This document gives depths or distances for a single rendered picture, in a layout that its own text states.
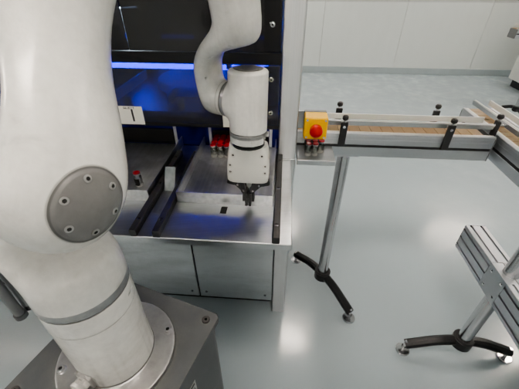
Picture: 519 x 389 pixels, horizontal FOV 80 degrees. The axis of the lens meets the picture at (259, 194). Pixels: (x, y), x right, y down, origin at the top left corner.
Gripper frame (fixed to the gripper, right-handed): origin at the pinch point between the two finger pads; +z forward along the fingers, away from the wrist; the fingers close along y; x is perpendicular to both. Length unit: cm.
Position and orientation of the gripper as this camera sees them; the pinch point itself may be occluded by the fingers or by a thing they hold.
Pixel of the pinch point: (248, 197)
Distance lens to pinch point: 79.6
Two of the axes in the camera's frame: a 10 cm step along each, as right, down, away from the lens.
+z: -0.2, 8.3, 5.6
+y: -10.0, -0.6, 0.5
